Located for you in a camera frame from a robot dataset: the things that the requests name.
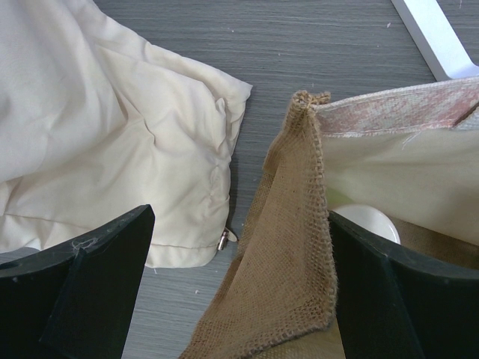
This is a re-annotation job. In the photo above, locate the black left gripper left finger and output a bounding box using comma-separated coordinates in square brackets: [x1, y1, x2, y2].
[1, 205, 155, 358]

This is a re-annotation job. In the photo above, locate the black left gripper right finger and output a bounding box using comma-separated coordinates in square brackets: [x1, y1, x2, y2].
[329, 212, 478, 358]

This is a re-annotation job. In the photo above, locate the burlap canvas tote bag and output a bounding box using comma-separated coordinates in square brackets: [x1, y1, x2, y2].
[182, 77, 478, 358]

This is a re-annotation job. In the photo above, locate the beige cloth garment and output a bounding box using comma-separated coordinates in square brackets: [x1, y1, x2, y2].
[1, 1, 251, 268]

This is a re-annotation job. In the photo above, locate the white clothes rack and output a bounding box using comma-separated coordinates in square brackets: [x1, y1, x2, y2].
[392, 0, 478, 82]

